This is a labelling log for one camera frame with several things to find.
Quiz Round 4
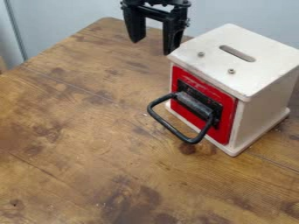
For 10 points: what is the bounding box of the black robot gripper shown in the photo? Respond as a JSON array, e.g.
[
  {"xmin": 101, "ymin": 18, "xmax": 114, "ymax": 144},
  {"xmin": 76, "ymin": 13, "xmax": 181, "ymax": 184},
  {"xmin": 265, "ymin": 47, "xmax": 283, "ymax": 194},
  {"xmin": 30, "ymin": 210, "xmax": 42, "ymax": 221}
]
[{"xmin": 120, "ymin": 0, "xmax": 192, "ymax": 55}]

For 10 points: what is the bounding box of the red wooden drawer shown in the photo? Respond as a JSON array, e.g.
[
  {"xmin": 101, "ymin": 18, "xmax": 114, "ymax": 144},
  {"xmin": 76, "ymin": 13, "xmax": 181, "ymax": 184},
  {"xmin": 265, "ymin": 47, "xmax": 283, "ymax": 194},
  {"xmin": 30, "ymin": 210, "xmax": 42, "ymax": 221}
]
[{"xmin": 170, "ymin": 66, "xmax": 239, "ymax": 144}]

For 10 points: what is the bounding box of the black metal drawer handle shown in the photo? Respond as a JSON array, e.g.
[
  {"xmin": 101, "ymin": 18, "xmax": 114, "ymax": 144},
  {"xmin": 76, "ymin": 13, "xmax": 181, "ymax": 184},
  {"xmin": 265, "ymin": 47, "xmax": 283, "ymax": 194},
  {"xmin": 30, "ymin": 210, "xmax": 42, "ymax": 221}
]
[{"xmin": 146, "ymin": 80, "xmax": 223, "ymax": 144}]

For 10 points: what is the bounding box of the white wooden drawer box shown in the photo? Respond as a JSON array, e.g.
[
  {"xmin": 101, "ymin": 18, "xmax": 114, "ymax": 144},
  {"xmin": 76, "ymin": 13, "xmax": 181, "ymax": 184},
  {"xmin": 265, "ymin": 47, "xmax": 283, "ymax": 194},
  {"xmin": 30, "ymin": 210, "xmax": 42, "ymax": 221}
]
[{"xmin": 168, "ymin": 24, "xmax": 299, "ymax": 157}]

